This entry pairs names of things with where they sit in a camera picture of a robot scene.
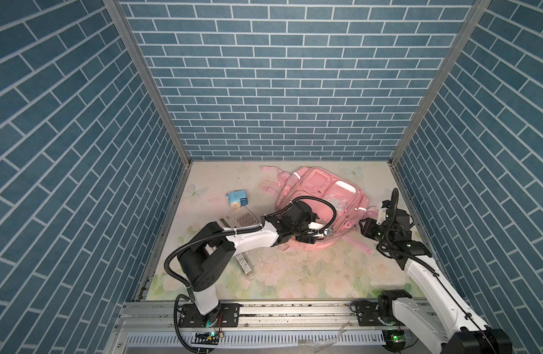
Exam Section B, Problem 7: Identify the pink school backpack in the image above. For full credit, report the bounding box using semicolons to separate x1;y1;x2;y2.
261;166;379;251

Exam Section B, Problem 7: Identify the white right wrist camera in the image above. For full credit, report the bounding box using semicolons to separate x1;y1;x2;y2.
376;206;387;225

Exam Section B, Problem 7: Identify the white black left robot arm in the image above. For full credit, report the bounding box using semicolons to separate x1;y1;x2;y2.
164;196;337;327

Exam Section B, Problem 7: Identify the black corrugated right cable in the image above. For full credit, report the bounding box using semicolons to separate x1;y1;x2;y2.
375;187;436;271

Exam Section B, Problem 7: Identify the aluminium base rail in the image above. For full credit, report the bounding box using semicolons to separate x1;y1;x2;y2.
105;298;448;353

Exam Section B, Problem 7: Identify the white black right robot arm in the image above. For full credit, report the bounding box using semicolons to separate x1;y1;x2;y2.
359;208;513;353

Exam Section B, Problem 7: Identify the blue pencil sharpener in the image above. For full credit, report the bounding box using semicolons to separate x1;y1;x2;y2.
226;190;248;209

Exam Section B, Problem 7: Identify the white pink calculator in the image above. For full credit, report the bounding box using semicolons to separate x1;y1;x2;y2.
218;206;261;229

